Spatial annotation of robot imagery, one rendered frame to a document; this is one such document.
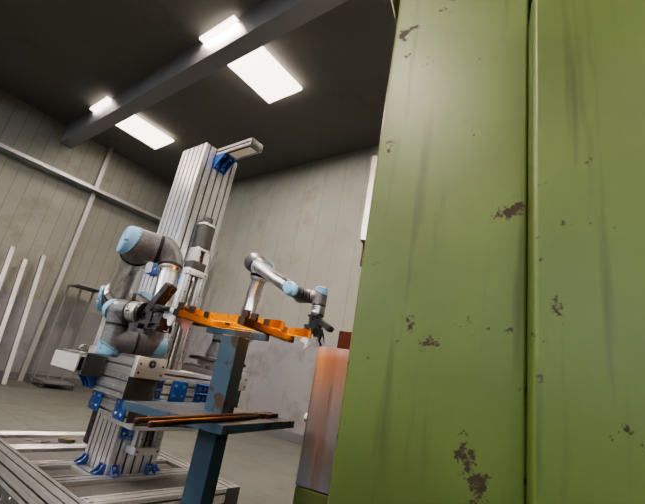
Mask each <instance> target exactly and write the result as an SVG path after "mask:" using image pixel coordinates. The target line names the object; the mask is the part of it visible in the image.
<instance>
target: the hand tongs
mask: <svg viewBox="0 0 645 504"><path fill-rule="evenodd" d="M255 418H261V419H263V418H266V419H269V418H278V414H277V413H272V412H268V411H262V412H254V413H225V414H202V415H178V416H155V417H136V418H135V419H134V421H133V422H134V424H147V426H148V427H149V428H153V427H165V426H177V425H190V424H202V423H214V422H226V421H239V420H250V419H255Z"/></svg>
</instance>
